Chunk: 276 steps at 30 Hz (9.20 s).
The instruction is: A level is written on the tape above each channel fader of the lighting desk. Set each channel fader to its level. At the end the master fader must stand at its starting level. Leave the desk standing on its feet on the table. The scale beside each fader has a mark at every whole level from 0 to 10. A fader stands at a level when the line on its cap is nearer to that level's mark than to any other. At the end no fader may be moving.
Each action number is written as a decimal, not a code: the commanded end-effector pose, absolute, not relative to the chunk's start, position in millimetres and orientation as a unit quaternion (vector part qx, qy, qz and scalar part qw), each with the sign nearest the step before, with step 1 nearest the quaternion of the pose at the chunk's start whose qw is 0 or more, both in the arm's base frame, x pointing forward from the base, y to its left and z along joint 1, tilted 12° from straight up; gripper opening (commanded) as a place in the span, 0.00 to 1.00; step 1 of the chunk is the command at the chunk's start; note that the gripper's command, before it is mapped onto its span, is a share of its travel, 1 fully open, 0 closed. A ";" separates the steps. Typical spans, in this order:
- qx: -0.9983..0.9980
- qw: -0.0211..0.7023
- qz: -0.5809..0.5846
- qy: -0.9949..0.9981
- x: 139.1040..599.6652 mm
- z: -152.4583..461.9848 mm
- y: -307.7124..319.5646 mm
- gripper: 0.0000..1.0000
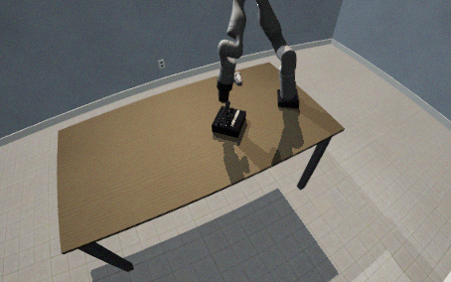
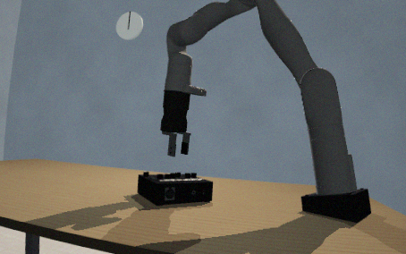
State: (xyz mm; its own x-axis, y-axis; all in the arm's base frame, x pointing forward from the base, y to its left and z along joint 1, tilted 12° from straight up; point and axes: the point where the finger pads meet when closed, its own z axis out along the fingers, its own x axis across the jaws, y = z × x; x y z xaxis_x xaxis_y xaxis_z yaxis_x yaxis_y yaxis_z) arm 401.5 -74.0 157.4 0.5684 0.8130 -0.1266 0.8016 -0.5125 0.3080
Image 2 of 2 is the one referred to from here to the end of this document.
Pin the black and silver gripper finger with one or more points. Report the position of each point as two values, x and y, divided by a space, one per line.
185 142
172 143

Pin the black lighting desk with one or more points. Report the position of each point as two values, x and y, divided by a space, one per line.
176 189

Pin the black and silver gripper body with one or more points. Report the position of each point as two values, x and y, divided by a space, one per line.
177 101

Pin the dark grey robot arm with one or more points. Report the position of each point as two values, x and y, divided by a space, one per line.
332 165

